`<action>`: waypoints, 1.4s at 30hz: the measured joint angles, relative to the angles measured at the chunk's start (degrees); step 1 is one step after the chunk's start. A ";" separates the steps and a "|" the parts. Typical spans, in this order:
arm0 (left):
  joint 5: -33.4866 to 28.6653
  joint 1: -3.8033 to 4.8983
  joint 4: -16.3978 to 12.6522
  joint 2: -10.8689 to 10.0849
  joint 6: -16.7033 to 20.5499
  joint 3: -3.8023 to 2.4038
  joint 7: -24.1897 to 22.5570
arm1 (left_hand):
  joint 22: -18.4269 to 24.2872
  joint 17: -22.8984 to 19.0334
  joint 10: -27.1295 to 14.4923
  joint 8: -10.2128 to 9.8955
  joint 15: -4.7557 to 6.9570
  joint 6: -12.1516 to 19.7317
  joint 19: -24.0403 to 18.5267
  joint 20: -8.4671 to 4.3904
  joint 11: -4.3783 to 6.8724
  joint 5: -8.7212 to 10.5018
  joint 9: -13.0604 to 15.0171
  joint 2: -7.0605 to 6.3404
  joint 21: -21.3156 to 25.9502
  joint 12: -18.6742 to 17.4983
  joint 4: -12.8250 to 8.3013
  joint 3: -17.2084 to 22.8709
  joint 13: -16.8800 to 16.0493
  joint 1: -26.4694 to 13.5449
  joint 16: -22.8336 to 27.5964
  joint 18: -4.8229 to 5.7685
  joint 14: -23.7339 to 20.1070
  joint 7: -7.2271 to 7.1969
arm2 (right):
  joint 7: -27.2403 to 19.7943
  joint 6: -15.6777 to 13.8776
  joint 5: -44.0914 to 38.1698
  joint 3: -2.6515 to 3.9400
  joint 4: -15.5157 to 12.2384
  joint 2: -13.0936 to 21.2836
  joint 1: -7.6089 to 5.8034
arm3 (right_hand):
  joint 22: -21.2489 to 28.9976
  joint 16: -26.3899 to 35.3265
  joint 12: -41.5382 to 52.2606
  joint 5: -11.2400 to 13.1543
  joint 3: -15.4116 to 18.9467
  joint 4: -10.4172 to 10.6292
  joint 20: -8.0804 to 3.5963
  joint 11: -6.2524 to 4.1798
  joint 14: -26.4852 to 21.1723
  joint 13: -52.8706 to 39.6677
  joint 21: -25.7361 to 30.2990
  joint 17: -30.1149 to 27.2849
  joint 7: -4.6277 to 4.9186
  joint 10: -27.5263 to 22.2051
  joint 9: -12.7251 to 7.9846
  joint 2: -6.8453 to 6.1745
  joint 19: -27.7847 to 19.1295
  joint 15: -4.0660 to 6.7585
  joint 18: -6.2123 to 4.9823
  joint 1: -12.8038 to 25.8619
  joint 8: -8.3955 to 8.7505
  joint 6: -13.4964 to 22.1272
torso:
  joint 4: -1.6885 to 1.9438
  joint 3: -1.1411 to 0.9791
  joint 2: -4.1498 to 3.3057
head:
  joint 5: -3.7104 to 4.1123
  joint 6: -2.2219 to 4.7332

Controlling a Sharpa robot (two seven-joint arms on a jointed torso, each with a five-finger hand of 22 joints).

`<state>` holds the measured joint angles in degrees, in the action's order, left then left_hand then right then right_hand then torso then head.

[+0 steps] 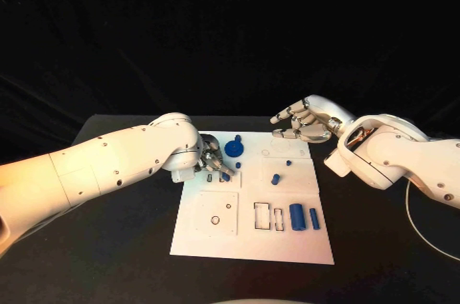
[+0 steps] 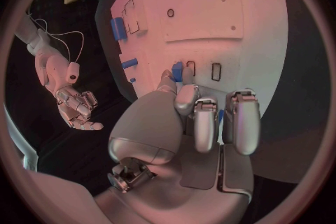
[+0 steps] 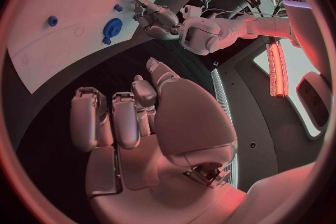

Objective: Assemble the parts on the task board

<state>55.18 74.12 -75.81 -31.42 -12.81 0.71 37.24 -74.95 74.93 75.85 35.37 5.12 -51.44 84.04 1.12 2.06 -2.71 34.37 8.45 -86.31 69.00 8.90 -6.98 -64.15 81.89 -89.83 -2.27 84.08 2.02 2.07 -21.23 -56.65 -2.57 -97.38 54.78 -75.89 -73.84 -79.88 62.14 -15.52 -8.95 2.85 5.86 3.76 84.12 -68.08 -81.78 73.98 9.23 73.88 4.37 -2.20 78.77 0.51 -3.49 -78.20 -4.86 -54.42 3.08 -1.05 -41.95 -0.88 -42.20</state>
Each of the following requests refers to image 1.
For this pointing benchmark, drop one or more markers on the large blue cylinder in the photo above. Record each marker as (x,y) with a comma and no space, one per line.
(297,216)

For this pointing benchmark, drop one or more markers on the long thin blue cylinder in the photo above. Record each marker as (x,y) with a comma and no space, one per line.
(314,218)

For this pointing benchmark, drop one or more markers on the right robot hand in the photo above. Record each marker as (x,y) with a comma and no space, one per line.
(319,119)

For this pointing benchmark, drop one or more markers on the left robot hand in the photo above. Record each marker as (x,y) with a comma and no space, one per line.
(212,154)

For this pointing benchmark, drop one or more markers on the white task board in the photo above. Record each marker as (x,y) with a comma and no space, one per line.
(251,241)

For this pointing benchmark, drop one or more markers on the short blue cylinder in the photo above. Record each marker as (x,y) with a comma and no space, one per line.
(276,179)

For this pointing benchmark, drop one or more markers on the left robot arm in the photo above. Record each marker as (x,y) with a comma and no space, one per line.
(107,164)

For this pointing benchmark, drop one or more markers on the small blue gear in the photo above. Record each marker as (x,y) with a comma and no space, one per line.
(237,137)

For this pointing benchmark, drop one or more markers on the blue plug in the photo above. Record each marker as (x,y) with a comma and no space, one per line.
(225,177)

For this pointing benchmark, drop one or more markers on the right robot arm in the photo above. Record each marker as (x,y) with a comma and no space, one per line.
(395,154)

